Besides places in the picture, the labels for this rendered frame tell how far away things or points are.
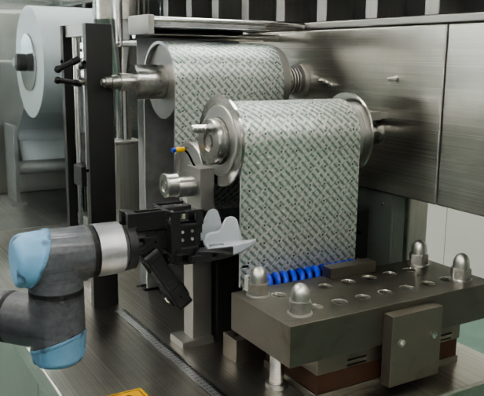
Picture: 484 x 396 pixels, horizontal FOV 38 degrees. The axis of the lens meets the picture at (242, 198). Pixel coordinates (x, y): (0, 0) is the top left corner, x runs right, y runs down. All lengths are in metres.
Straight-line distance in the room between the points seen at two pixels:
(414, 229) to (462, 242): 2.87
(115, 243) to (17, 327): 0.18
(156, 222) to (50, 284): 0.17
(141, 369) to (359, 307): 0.36
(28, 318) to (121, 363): 0.22
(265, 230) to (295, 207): 0.07
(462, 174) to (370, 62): 0.29
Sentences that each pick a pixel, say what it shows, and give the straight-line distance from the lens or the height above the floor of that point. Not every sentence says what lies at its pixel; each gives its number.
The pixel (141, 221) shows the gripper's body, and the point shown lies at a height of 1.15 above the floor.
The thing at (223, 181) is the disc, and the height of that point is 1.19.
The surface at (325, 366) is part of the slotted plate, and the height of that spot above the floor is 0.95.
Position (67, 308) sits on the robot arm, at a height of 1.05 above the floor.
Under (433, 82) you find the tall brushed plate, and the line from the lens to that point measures 1.22.
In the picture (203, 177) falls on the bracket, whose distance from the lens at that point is 1.13.
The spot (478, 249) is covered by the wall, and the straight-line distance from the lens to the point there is 4.31.
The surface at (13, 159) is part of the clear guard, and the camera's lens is 2.02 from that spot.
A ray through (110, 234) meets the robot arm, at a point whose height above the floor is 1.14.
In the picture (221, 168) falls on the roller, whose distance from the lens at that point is 1.12.
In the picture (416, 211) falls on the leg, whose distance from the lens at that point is 1.52.
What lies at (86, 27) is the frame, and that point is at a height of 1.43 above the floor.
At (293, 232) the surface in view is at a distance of 1.16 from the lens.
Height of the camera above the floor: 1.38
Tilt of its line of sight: 11 degrees down
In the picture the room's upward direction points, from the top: 1 degrees clockwise
